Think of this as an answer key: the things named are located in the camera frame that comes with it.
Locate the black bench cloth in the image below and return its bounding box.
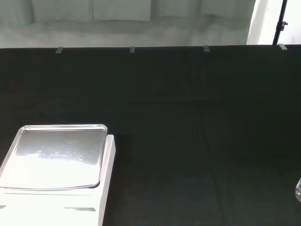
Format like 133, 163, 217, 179
0, 44, 301, 226

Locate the pale backdrop board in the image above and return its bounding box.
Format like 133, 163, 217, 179
0, 0, 259, 49

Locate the white electronic balance steel pan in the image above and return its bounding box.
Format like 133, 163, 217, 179
0, 124, 116, 226

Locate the black tripod stand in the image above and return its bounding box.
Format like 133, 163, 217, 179
272, 0, 289, 45

